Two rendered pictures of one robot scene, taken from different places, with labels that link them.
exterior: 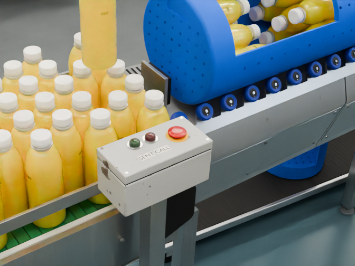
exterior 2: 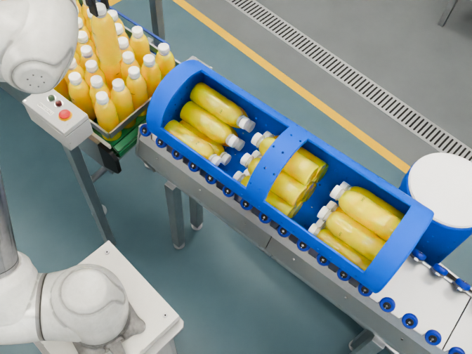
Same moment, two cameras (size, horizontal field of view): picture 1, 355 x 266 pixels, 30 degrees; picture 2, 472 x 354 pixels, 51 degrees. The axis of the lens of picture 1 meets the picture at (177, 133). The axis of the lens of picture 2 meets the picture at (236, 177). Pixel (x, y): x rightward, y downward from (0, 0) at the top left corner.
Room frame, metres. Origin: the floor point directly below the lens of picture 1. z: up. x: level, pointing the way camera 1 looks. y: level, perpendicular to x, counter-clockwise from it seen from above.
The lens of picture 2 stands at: (1.26, -1.06, 2.37)
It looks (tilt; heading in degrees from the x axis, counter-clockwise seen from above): 59 degrees down; 72
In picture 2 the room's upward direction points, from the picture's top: 6 degrees clockwise
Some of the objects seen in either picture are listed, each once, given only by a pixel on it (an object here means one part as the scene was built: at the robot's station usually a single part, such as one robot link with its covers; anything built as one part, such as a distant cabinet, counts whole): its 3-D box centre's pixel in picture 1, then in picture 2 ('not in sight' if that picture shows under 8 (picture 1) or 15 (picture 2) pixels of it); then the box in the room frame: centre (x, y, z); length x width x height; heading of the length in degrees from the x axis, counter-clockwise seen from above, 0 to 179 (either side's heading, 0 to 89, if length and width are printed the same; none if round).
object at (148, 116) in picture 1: (152, 138); (107, 116); (1.14, 0.05, 1.00); 0.07 x 0.07 x 0.20
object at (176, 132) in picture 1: (177, 132); (64, 114); (1.02, 0.00, 1.11); 0.04 x 0.04 x 0.01
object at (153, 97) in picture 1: (153, 97); (102, 97); (1.14, 0.05, 1.10); 0.04 x 0.04 x 0.02
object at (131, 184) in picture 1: (155, 163); (58, 116); (0.99, 0.04, 1.05); 0.20 x 0.10 x 0.10; 128
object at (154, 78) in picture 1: (156, 91); not in sight; (1.35, 0.06, 0.99); 0.10 x 0.02 x 0.12; 38
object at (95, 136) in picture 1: (101, 158); (81, 97); (1.06, 0.15, 1.00); 0.07 x 0.07 x 0.20
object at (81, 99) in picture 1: (81, 99); (91, 65); (1.12, 0.20, 1.10); 0.04 x 0.04 x 0.02
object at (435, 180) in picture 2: not in sight; (451, 188); (2.19, -0.47, 1.03); 0.28 x 0.28 x 0.01
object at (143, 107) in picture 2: not in sight; (149, 101); (1.30, 0.12, 0.96); 0.40 x 0.01 x 0.03; 38
